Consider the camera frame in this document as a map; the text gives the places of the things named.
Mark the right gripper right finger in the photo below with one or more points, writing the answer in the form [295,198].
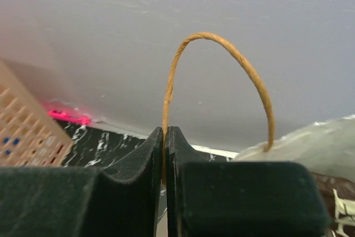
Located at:
[215,198]

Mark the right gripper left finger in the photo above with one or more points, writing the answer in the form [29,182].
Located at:
[119,200]

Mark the brown paper bag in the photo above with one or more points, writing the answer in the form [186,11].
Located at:
[225,99]

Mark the brown Kettle chips bag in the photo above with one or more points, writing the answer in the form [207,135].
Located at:
[338,194]

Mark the orange plastic file organizer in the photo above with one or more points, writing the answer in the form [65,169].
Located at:
[29,136]

